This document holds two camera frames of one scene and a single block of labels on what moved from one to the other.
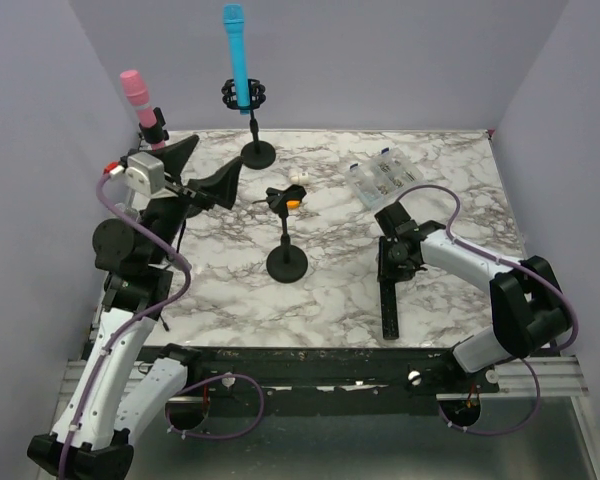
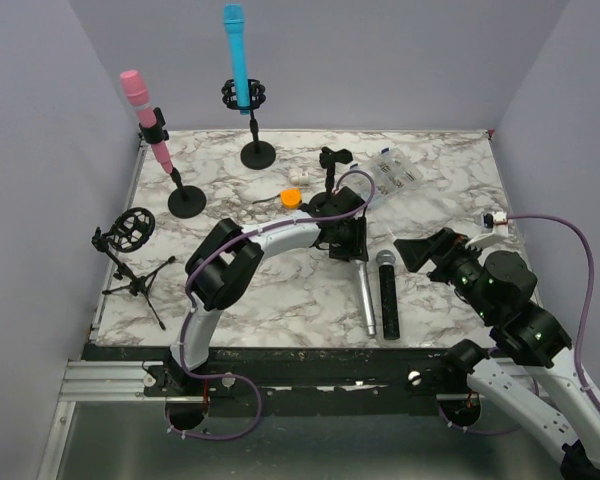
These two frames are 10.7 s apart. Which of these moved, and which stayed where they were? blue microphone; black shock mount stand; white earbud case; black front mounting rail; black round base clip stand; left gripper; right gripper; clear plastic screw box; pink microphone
Moved: left gripper; black round base clip stand; right gripper
Stayed: white earbud case; blue microphone; black front mounting rail; black shock mount stand; pink microphone; clear plastic screw box
